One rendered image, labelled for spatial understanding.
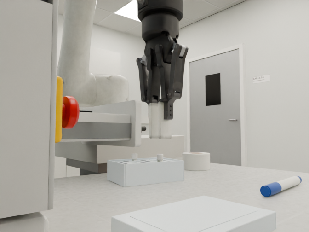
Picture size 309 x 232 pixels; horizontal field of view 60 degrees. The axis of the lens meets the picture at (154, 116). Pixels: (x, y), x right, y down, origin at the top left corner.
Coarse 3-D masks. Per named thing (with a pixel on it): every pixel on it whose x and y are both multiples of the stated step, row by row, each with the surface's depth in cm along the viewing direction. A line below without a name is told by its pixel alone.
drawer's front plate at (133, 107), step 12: (84, 108) 83; (96, 108) 77; (108, 108) 72; (120, 108) 67; (132, 108) 63; (132, 120) 63; (132, 132) 63; (96, 144) 76; (108, 144) 71; (120, 144) 66; (132, 144) 62
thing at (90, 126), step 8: (80, 112) 55; (88, 112) 56; (80, 120) 55; (88, 120) 56; (96, 120) 58; (104, 120) 59; (112, 120) 60; (120, 120) 61; (128, 120) 63; (64, 128) 53; (72, 128) 54; (80, 128) 55; (88, 128) 56; (96, 128) 57; (104, 128) 58; (112, 128) 60; (120, 128) 61; (128, 128) 62; (64, 136) 53; (72, 136) 54; (80, 136) 55; (88, 136) 56; (96, 136) 57; (104, 136) 58; (112, 136) 60; (120, 136) 61; (128, 136) 62
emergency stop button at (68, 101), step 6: (66, 96) 32; (72, 96) 32; (66, 102) 32; (72, 102) 31; (66, 108) 31; (72, 108) 31; (78, 108) 32; (66, 114) 31; (72, 114) 31; (78, 114) 32; (66, 120) 31; (72, 120) 31; (66, 126) 32; (72, 126) 32
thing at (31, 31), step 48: (0, 0) 16; (48, 0) 19; (0, 48) 16; (48, 48) 18; (0, 96) 16; (48, 96) 17; (0, 144) 16; (48, 144) 17; (0, 192) 15; (48, 192) 17
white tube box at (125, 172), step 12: (108, 168) 52; (120, 168) 46; (132, 168) 46; (144, 168) 47; (156, 168) 48; (168, 168) 49; (180, 168) 50; (120, 180) 46; (132, 180) 46; (144, 180) 47; (156, 180) 48; (168, 180) 49; (180, 180) 50
